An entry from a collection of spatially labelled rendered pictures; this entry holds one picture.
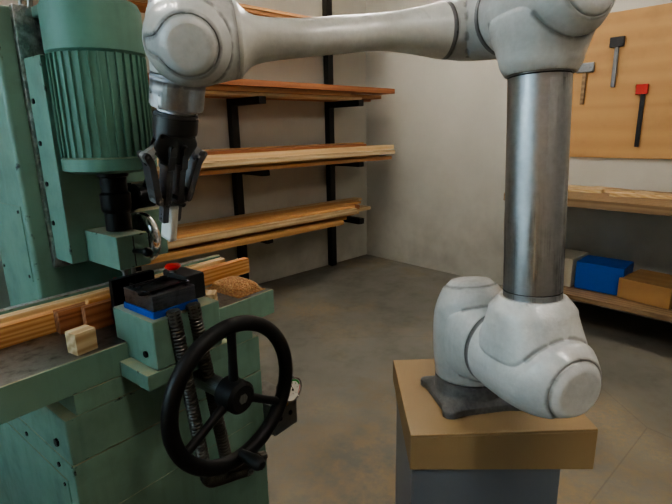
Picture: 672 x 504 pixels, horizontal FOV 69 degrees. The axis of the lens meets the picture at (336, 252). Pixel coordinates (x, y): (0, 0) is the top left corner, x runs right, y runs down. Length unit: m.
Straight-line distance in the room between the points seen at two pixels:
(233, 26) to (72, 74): 0.41
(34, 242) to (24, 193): 0.11
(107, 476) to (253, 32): 0.81
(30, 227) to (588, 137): 3.35
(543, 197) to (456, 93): 3.46
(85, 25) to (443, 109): 3.60
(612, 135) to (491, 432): 2.92
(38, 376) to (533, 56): 0.92
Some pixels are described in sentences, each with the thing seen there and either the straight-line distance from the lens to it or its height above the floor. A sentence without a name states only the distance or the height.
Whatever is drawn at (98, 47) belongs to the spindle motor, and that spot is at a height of 1.42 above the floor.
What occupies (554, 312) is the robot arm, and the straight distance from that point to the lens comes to 0.89.
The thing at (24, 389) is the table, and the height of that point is 0.88.
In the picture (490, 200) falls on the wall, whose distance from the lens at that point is 4.14.
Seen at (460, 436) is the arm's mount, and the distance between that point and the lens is 1.05.
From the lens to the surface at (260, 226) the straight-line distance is 3.50.
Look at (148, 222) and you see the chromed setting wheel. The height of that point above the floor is 1.06.
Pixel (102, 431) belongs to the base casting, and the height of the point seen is 0.75.
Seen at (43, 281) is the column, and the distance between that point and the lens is 1.26.
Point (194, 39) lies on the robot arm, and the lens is 0.65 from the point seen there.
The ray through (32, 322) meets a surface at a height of 0.93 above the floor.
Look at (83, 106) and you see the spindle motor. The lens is 1.02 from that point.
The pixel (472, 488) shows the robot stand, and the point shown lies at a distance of 1.14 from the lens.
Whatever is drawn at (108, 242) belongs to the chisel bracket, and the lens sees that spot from 1.09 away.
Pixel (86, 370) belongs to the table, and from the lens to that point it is 0.96.
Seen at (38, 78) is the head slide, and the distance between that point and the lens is 1.17.
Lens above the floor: 1.27
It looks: 14 degrees down
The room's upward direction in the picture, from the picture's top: 1 degrees counter-clockwise
